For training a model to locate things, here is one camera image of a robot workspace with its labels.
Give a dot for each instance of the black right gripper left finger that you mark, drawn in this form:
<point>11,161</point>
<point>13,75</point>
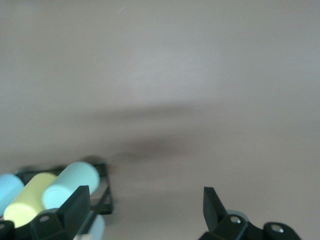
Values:
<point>70,212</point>

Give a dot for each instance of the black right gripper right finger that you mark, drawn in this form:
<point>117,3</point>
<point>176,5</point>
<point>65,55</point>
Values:
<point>215,215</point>

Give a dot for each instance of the mint green cup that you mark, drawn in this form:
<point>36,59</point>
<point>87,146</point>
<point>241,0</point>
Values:
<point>72,182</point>

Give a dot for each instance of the light blue cup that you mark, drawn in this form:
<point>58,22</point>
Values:
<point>8,190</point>

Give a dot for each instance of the gray cup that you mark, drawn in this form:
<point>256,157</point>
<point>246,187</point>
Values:
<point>98,225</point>

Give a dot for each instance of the yellow cup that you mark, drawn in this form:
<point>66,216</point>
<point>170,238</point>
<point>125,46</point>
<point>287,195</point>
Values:
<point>27,200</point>

